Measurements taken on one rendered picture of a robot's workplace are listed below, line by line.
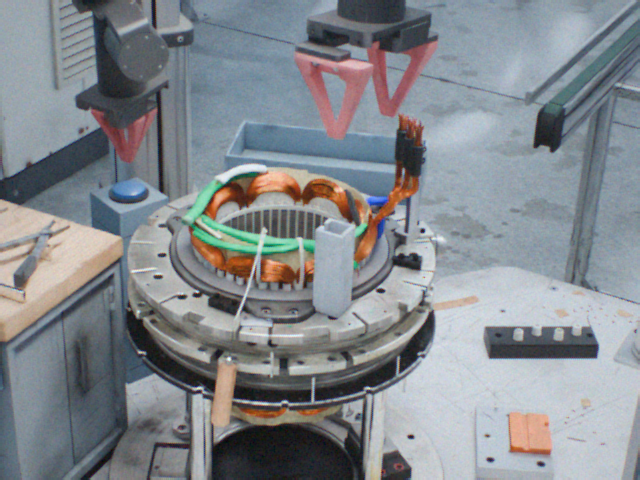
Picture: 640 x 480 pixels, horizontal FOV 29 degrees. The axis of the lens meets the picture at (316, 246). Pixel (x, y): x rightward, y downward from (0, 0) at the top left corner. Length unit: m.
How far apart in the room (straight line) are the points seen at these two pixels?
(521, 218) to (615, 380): 2.05
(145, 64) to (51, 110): 2.38
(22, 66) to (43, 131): 0.23
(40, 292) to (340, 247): 0.33
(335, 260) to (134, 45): 0.35
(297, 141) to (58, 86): 2.12
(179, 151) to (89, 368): 0.42
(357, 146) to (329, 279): 0.49
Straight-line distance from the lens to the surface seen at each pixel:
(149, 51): 1.37
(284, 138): 1.66
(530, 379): 1.69
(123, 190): 1.54
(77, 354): 1.41
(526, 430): 1.57
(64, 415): 1.43
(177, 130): 1.72
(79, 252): 1.37
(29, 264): 1.30
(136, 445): 1.51
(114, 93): 1.46
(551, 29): 5.28
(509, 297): 1.86
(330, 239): 1.16
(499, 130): 4.29
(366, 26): 1.03
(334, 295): 1.19
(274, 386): 1.22
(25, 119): 3.66
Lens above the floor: 1.75
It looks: 30 degrees down
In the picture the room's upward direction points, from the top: 2 degrees clockwise
